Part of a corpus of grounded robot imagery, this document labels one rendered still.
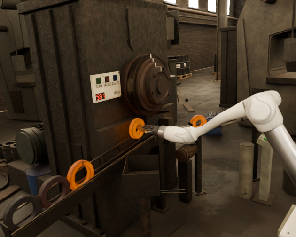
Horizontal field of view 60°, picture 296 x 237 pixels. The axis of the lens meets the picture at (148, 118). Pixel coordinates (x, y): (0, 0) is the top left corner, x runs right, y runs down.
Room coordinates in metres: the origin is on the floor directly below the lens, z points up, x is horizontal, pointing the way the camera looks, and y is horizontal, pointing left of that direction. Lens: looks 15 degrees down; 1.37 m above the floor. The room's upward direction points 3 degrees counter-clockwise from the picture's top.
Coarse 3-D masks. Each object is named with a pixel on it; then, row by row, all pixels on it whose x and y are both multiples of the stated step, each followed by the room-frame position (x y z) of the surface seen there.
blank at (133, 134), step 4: (132, 120) 1.77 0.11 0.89; (136, 120) 1.76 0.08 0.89; (140, 120) 1.80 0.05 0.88; (132, 124) 1.74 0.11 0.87; (136, 124) 1.76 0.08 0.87; (140, 124) 1.80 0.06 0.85; (144, 124) 1.84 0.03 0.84; (132, 128) 1.73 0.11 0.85; (132, 132) 1.73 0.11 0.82; (136, 132) 1.76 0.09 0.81; (140, 132) 1.80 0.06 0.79; (132, 136) 1.74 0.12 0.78; (136, 136) 1.76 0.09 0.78; (140, 136) 1.80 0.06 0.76
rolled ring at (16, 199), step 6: (18, 198) 1.09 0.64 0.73; (24, 198) 1.10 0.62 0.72; (30, 198) 1.13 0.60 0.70; (36, 198) 1.15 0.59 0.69; (12, 204) 1.06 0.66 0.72; (18, 204) 1.08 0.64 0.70; (36, 204) 1.14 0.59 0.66; (6, 210) 1.05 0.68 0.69; (12, 210) 1.05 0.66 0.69; (36, 210) 1.14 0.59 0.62; (6, 216) 1.03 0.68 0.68; (12, 216) 1.05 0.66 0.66; (6, 222) 1.02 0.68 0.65; (12, 222) 1.04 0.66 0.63; (24, 222) 1.11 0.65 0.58; (12, 228) 1.04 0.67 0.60
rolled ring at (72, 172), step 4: (80, 160) 1.40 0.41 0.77; (84, 160) 1.41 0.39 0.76; (76, 164) 1.36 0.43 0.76; (80, 164) 1.38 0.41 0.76; (84, 164) 1.40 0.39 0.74; (88, 164) 1.43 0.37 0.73; (72, 168) 1.34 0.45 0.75; (76, 168) 1.35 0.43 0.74; (88, 168) 1.43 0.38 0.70; (92, 168) 1.45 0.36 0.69; (68, 172) 1.34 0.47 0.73; (72, 172) 1.33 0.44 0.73; (88, 172) 1.44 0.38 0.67; (92, 172) 1.44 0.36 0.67; (68, 176) 1.32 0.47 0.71; (72, 176) 1.32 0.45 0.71; (88, 176) 1.43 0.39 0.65; (92, 176) 1.44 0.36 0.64; (68, 180) 1.32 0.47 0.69; (72, 180) 1.32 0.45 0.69; (72, 184) 1.32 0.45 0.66; (76, 184) 1.34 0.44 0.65; (80, 184) 1.39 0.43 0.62; (72, 188) 1.32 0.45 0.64
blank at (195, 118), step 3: (195, 117) 2.22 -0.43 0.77; (198, 117) 2.23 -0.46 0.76; (201, 117) 2.23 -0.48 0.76; (204, 117) 2.24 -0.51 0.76; (192, 120) 2.21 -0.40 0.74; (195, 120) 2.22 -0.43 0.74; (201, 120) 2.23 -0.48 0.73; (204, 120) 2.24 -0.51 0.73; (192, 123) 2.21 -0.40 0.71; (195, 123) 2.22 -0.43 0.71; (201, 123) 2.26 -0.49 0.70; (204, 123) 2.24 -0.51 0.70; (195, 126) 2.22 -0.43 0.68
